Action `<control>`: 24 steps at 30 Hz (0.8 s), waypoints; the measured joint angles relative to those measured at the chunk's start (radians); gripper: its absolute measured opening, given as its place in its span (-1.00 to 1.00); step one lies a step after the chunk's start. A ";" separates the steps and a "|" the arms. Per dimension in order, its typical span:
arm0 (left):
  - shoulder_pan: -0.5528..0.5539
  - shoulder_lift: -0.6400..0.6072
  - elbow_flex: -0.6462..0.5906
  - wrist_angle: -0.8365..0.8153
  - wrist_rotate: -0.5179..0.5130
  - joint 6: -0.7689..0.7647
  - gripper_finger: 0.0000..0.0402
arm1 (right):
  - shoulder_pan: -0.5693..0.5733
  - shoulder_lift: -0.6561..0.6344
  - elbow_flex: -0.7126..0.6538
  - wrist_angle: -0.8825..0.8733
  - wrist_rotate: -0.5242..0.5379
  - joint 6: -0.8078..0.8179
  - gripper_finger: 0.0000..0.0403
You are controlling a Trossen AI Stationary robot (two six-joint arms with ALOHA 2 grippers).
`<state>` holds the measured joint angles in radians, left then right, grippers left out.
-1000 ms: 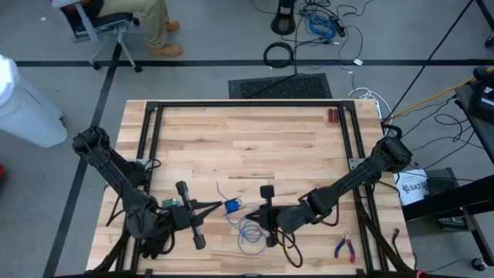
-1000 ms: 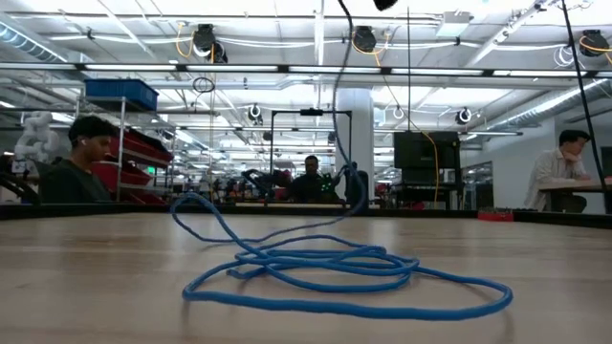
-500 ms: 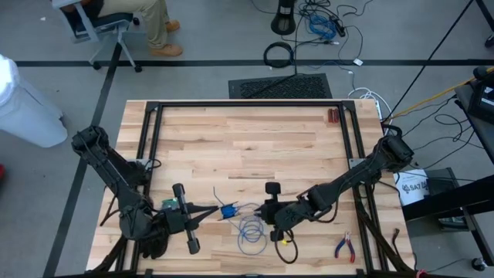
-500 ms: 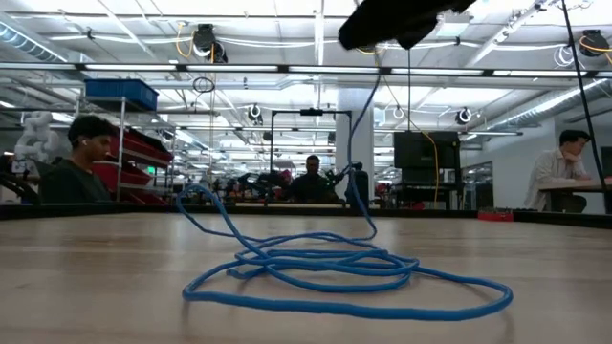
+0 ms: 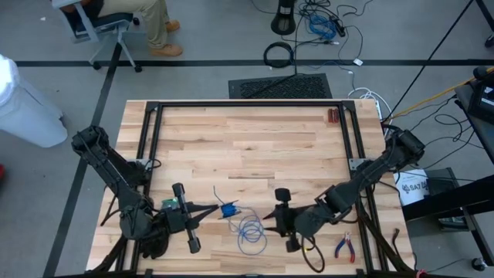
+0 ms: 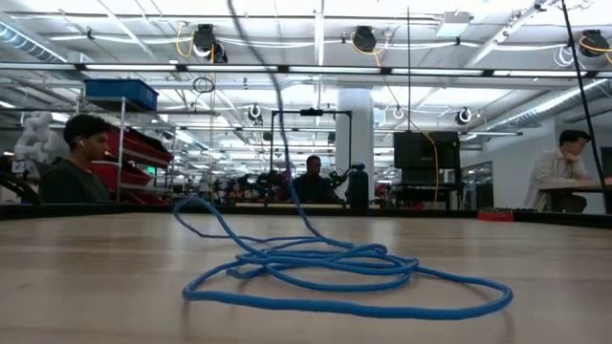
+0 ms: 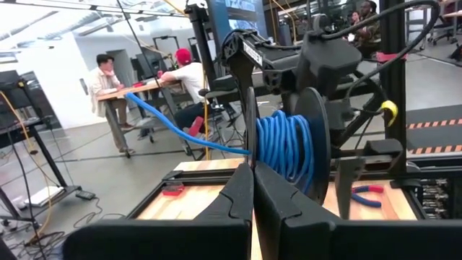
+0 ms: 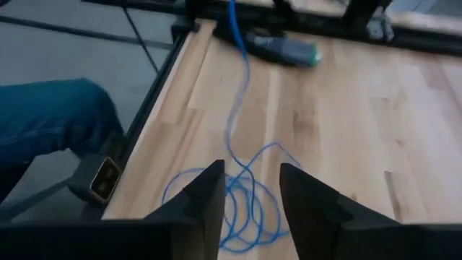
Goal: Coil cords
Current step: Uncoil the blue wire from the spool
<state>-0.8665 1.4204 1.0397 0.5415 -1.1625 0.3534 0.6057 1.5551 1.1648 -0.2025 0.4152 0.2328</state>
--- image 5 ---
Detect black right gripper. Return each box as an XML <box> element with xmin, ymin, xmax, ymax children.
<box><xmin>263</xmin><ymin>188</ymin><xmax>310</xmax><ymax>253</ymax></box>

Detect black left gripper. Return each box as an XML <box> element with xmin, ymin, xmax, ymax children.
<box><xmin>164</xmin><ymin>182</ymin><xmax>220</xmax><ymax>255</ymax></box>

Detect blue cord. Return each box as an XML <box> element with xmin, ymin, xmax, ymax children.
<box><xmin>213</xmin><ymin>185</ymin><xmax>269</xmax><ymax>256</ymax></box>

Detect black grey work glove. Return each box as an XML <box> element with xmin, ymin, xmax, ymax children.
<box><xmin>140</xmin><ymin>198</ymin><xmax>181</xmax><ymax>260</ymax></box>

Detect black floor mat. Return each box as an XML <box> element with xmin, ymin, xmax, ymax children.
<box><xmin>228</xmin><ymin>73</ymin><xmax>333</xmax><ymax>100</ymax></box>

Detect white cardboard box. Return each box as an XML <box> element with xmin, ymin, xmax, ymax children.
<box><xmin>393</xmin><ymin>168</ymin><xmax>431</xmax><ymax>207</ymax></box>

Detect white power strip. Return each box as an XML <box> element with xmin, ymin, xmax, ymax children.
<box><xmin>347</xmin><ymin>86</ymin><xmax>393</xmax><ymax>131</ymax></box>

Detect black equipment stand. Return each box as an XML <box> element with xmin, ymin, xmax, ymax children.
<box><xmin>401</xmin><ymin>167</ymin><xmax>494</xmax><ymax>272</ymax></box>

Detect white bin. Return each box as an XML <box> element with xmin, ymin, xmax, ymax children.
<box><xmin>0</xmin><ymin>53</ymin><xmax>69</xmax><ymax>149</ymax></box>

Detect black floor stand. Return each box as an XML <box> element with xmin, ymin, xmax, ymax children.
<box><xmin>269</xmin><ymin>0</ymin><xmax>298</xmax><ymax>36</ymax></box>

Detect person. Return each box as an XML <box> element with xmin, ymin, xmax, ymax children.
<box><xmin>61</xmin><ymin>0</ymin><xmax>184</xmax><ymax>58</ymax></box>

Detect black power strip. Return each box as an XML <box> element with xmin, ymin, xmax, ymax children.
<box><xmin>329</xmin><ymin>14</ymin><xmax>347</xmax><ymax>39</ymax></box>

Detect grey office chair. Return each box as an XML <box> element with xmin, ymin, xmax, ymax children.
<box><xmin>51</xmin><ymin>0</ymin><xmax>143</xmax><ymax>73</ymax></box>

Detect thin black diagonal rod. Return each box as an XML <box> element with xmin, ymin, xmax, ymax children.
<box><xmin>384</xmin><ymin>0</ymin><xmax>475</xmax><ymax>123</ymax></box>

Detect black cart with screen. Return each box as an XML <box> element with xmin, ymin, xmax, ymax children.
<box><xmin>454</xmin><ymin>64</ymin><xmax>494</xmax><ymax>165</ymax></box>

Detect black wheeled leg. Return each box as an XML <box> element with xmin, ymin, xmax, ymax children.
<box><xmin>475</xmin><ymin>0</ymin><xmax>494</xmax><ymax>49</ymax></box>

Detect red blue handled pliers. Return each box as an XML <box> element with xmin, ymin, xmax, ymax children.
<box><xmin>333</xmin><ymin>230</ymin><xmax>357</xmax><ymax>264</ymax></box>

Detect black coiled floor cable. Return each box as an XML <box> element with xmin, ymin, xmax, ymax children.
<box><xmin>262</xmin><ymin>41</ymin><xmax>296</xmax><ymax>70</ymax></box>

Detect yellow cable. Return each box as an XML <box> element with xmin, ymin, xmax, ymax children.
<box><xmin>385</xmin><ymin>66</ymin><xmax>494</xmax><ymax>121</ymax></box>

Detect blue coiled floor cable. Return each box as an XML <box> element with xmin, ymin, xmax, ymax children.
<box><xmin>307</xmin><ymin>13</ymin><xmax>338</xmax><ymax>41</ymax></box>

